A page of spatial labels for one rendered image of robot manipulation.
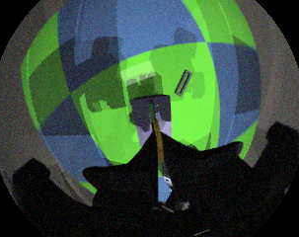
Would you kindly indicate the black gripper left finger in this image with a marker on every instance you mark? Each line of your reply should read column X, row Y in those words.
column 139, row 174

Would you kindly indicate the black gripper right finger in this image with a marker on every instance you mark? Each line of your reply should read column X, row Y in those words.
column 185, row 165

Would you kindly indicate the gold coin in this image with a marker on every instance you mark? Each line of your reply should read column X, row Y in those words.
column 159, row 141

